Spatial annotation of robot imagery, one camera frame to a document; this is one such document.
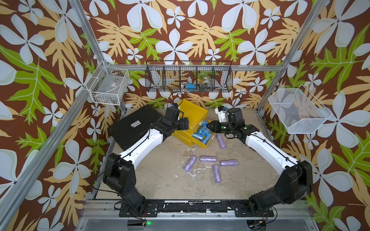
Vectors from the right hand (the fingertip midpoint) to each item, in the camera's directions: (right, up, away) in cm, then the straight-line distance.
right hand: (207, 124), depth 82 cm
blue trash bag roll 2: (0, +1, +11) cm, 11 cm away
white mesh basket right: (+53, +7, -2) cm, 53 cm away
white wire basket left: (-60, +24, +4) cm, 65 cm away
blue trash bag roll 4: (0, -4, +9) cm, 10 cm away
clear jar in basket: (+2, +28, +14) cm, 32 cm away
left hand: (-14, +3, +3) cm, 14 cm away
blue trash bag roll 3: (+2, -8, +8) cm, 11 cm away
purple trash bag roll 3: (+2, -22, +7) cm, 23 cm away
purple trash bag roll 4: (+6, -30, +2) cm, 31 cm away
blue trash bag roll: (-4, -8, +9) cm, 12 cm away
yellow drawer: (-1, -7, +10) cm, 12 cm away
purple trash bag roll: (+12, -12, +16) cm, 23 cm away
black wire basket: (-11, +34, +16) cm, 39 cm away
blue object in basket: (-9, +25, +13) cm, 30 cm away
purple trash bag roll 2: (-10, -25, +5) cm, 28 cm away
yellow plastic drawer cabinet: (-6, +6, +6) cm, 10 cm away
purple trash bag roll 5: (+15, -24, +6) cm, 29 cm away
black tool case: (-52, -2, +18) cm, 55 cm away
